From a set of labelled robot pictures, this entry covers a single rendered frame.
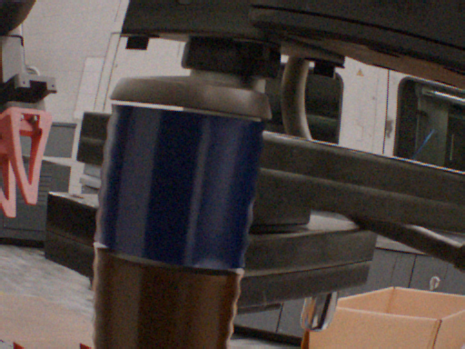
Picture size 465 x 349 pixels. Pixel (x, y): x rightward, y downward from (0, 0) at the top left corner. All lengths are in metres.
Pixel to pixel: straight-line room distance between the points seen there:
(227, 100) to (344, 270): 0.35
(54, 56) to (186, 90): 9.66
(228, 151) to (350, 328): 2.70
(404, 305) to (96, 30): 6.49
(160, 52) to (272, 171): 5.91
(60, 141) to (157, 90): 7.70
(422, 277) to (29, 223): 3.46
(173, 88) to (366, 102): 5.38
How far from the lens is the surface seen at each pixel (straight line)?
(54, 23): 10.04
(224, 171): 0.26
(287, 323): 5.82
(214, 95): 0.26
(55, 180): 7.97
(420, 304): 3.44
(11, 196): 0.86
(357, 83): 5.67
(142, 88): 0.26
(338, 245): 0.59
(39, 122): 0.84
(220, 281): 0.27
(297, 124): 0.64
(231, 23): 0.52
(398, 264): 5.47
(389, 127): 5.50
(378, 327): 2.90
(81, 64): 9.58
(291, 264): 0.55
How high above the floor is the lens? 1.19
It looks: 3 degrees down
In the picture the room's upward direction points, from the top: 9 degrees clockwise
